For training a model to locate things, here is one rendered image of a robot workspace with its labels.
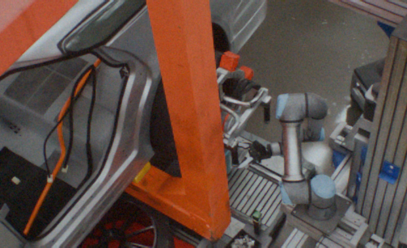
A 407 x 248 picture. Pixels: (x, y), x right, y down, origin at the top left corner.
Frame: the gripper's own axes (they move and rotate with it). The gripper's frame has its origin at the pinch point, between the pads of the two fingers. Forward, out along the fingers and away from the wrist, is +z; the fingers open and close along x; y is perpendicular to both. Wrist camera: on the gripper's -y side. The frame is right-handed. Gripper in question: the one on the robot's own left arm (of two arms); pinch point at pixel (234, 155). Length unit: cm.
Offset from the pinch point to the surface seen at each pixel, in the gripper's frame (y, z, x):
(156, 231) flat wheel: 33, 50, -17
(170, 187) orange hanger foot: 8.5, 37.3, -6.3
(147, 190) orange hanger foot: 15, 50, -1
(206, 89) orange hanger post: -94, 13, -27
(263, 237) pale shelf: 38, -7, -32
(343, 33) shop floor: 83, -113, 143
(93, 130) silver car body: -18, 71, 22
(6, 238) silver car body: -45, 110, -46
